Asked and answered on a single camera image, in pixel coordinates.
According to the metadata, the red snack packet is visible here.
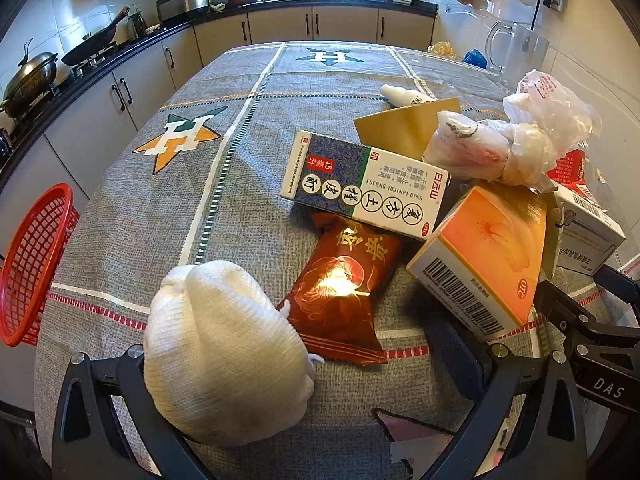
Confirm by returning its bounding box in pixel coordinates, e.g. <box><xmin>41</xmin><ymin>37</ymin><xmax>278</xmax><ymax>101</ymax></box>
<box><xmin>276</xmin><ymin>210</ymin><xmax>405</xmax><ymax>367</ymax></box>

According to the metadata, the silver electric cooker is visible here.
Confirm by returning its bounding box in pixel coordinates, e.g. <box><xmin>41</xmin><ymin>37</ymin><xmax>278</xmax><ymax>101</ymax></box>
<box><xmin>156</xmin><ymin>0</ymin><xmax>210</xmax><ymax>23</ymax></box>

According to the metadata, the olive plastic container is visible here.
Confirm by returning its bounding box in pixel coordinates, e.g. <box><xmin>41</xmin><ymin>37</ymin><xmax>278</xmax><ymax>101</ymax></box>
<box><xmin>353</xmin><ymin>97</ymin><xmax>462</xmax><ymax>162</ymax></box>

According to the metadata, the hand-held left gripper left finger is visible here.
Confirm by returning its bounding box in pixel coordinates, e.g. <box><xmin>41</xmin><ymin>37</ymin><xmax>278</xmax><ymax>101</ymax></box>
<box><xmin>50</xmin><ymin>345</ymin><xmax>206</xmax><ymax>480</ymax></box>

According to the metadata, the clear plastic bag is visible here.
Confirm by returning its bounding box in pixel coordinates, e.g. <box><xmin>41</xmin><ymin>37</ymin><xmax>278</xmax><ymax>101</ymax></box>
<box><xmin>422</xmin><ymin>110</ymin><xmax>521</xmax><ymax>183</ymax></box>

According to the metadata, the lidded steel wok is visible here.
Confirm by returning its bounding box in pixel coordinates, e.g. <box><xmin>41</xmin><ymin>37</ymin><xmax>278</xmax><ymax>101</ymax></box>
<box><xmin>2</xmin><ymin>39</ymin><xmax>60</xmax><ymax>113</ymax></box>

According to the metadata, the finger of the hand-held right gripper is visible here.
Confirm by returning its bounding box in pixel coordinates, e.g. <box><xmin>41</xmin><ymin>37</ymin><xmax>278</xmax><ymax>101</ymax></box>
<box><xmin>595</xmin><ymin>264</ymin><xmax>640</xmax><ymax>306</ymax></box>
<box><xmin>534</xmin><ymin>280</ymin><xmax>601</xmax><ymax>346</ymax></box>

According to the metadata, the white bag with red print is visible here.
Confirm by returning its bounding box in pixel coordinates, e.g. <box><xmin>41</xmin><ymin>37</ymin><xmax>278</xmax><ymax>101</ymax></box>
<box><xmin>501</xmin><ymin>69</ymin><xmax>607</xmax><ymax>195</ymax></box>

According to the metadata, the glass pitcher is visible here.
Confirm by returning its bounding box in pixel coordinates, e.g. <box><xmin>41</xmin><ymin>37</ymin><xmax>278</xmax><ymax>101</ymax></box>
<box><xmin>484</xmin><ymin>20</ymin><xmax>551</xmax><ymax>92</ymax></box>

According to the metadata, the orange cardboard box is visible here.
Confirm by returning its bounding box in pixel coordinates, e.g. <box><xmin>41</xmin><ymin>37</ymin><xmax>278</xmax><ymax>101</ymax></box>
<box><xmin>406</xmin><ymin>185</ymin><xmax>550</xmax><ymax>345</ymax></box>

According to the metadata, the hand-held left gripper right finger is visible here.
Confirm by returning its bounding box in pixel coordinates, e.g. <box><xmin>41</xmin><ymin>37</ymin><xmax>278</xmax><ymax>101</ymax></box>
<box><xmin>395</xmin><ymin>305</ymin><xmax>591</xmax><ymax>480</ymax></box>

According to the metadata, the red torn carton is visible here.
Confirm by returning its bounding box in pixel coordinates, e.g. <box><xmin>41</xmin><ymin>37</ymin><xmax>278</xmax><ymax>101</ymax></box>
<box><xmin>546</xmin><ymin>149</ymin><xmax>601</xmax><ymax>196</ymax></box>

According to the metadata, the grey star-print tablecloth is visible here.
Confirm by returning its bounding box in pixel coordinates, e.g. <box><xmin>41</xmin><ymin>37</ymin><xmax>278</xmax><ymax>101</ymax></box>
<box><xmin>32</xmin><ymin>41</ymin><xmax>640</xmax><ymax>480</ymax></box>

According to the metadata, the blue white medicine box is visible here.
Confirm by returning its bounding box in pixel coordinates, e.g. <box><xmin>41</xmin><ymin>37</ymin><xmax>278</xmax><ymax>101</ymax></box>
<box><xmin>279</xmin><ymin>130</ymin><xmax>452</xmax><ymax>237</ymax></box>

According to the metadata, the red plastic basket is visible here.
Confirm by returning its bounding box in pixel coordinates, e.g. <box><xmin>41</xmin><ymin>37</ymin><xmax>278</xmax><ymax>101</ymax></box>
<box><xmin>0</xmin><ymin>182</ymin><xmax>81</xmax><ymax>349</ymax></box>

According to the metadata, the white cardboard box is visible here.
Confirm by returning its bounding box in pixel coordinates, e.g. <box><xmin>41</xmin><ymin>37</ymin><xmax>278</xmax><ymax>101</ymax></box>
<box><xmin>554</xmin><ymin>184</ymin><xmax>627</xmax><ymax>275</ymax></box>

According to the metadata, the white plastic bottle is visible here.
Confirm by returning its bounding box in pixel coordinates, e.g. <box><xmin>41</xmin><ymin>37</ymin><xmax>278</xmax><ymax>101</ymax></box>
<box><xmin>380</xmin><ymin>83</ymin><xmax>436</xmax><ymax>109</ymax></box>

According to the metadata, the white knit cloth ball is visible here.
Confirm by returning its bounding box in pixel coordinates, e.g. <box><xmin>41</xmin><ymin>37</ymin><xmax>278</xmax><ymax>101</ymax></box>
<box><xmin>143</xmin><ymin>259</ymin><xmax>317</xmax><ymax>447</ymax></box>

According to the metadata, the black wok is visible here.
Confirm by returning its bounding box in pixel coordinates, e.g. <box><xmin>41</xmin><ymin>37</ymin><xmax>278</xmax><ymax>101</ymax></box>
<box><xmin>60</xmin><ymin>6</ymin><xmax>132</xmax><ymax>67</ymax></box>

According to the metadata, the black kitchen countertop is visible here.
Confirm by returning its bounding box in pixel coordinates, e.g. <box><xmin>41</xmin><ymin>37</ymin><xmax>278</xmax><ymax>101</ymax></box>
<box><xmin>0</xmin><ymin>0</ymin><xmax>438</xmax><ymax>186</ymax></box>

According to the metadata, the dark kettle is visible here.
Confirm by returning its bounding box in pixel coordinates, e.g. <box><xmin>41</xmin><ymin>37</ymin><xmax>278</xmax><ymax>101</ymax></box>
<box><xmin>126</xmin><ymin>10</ymin><xmax>149</xmax><ymax>40</ymax></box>

